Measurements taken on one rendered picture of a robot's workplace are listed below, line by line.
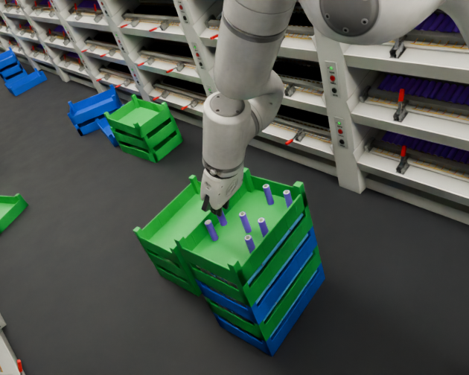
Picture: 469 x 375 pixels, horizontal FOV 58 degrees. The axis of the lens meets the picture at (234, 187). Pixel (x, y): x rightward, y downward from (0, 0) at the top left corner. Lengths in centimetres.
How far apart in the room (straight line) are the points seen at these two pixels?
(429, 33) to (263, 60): 72
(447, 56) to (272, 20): 72
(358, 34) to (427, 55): 85
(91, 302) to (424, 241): 116
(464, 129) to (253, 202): 60
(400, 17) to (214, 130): 44
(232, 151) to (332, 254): 76
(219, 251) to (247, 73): 59
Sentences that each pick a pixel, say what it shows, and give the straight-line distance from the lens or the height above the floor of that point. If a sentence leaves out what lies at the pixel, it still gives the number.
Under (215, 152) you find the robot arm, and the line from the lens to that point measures 78.
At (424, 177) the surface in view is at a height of 16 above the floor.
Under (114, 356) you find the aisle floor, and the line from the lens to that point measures 148.
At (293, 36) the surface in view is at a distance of 150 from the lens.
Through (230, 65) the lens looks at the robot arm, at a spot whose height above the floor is 87.
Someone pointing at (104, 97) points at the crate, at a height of 10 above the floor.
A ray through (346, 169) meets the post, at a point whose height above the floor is 10.
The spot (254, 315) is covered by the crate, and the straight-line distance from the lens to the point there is 111.
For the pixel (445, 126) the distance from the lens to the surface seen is 132.
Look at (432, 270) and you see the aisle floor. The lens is 140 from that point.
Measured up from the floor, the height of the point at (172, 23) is 57.
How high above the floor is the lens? 110
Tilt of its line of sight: 37 degrees down
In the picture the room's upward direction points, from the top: 20 degrees counter-clockwise
